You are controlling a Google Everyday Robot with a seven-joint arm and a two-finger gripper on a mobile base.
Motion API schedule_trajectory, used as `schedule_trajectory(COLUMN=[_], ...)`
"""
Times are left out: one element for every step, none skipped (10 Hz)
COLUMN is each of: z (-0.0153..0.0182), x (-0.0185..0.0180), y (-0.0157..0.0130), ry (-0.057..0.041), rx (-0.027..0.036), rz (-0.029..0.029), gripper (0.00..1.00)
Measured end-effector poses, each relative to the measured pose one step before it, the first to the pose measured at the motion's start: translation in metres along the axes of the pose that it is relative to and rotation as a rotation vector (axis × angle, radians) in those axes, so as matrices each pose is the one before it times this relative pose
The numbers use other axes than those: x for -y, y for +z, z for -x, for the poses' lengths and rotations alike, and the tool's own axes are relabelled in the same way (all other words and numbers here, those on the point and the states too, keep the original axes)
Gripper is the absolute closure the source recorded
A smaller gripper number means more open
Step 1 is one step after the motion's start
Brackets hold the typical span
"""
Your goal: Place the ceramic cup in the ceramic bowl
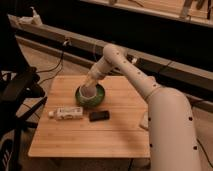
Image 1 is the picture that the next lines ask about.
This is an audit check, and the green ceramic bowl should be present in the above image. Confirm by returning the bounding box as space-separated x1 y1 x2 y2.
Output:
75 84 105 108

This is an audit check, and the white plastic bottle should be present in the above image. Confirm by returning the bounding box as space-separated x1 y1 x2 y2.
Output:
48 107 83 120

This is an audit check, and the long grey rail beam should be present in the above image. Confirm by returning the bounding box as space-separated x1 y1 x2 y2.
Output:
9 15 213 102

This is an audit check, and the white ceramic cup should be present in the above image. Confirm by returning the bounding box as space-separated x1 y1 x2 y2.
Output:
80 86 96 98

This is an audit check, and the black stand equipment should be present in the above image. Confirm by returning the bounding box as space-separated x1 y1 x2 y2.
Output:
0 13 48 171

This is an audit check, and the wooden table board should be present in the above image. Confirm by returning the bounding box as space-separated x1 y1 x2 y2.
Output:
28 75 150 158

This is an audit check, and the black floor cable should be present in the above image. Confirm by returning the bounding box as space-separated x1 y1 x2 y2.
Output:
34 49 65 86

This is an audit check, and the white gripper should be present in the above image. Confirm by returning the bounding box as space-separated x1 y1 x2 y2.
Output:
86 65 106 87

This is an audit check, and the black rectangular box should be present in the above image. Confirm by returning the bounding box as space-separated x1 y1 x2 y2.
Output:
89 111 110 122

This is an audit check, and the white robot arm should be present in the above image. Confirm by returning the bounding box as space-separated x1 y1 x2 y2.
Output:
87 44 201 171

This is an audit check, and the white spray bottle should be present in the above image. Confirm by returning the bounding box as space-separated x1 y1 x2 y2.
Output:
30 6 43 26

